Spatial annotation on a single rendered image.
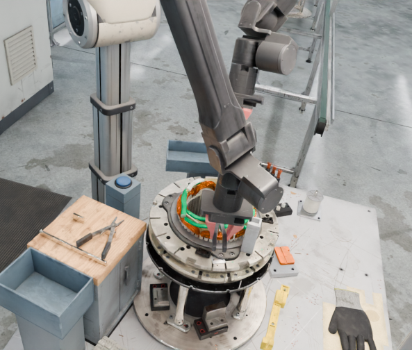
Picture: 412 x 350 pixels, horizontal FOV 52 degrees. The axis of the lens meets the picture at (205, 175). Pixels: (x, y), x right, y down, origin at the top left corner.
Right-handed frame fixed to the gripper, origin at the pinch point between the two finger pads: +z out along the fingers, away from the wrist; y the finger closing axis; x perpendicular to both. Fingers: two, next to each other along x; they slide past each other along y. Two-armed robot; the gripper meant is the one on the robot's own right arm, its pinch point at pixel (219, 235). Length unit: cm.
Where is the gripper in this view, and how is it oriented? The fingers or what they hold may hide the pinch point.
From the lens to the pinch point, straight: 90.2
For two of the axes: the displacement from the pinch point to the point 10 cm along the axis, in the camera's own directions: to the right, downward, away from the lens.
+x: 0.4, -6.0, 8.0
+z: -1.4, 7.9, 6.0
